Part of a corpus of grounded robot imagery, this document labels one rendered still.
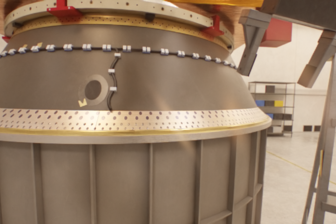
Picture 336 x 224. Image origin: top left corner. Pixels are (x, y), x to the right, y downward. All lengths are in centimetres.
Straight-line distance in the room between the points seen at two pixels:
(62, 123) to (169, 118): 36
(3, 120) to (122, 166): 45
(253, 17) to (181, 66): 54
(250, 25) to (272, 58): 749
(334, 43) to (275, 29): 79
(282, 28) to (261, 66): 637
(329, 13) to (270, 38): 79
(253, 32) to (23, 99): 79
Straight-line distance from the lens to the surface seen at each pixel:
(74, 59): 85
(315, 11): 39
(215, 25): 113
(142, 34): 90
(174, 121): 67
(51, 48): 93
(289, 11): 36
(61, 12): 102
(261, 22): 35
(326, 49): 43
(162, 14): 95
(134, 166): 68
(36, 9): 112
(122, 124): 64
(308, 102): 865
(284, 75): 803
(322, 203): 92
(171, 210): 79
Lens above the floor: 128
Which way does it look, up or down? 4 degrees down
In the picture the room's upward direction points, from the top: 1 degrees clockwise
